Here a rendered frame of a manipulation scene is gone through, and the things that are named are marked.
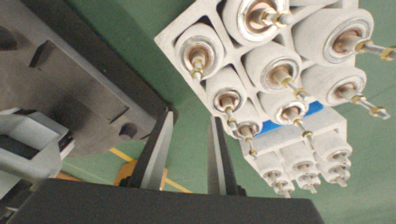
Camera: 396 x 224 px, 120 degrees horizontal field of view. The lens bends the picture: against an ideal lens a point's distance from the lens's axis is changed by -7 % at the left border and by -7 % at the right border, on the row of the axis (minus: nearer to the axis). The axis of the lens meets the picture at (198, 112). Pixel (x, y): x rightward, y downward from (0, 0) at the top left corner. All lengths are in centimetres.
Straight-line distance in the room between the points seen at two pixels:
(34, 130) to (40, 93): 17
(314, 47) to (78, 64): 53
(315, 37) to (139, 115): 48
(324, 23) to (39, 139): 70
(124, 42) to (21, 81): 34
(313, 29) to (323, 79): 12
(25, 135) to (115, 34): 39
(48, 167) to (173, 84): 44
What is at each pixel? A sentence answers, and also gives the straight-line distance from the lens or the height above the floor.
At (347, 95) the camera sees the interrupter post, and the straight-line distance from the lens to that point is 41.
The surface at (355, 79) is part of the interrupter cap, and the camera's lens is 42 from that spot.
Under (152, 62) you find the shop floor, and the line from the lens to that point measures 56.
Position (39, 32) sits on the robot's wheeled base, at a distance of 49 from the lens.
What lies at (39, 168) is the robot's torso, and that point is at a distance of 36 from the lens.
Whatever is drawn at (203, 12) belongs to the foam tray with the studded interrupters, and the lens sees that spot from 32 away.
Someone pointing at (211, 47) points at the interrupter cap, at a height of 25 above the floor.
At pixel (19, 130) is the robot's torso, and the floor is 31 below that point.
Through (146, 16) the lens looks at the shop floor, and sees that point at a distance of 54.
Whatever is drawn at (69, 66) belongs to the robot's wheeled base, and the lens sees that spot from 48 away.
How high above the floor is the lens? 50
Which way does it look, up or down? 51 degrees down
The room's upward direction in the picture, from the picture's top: 177 degrees counter-clockwise
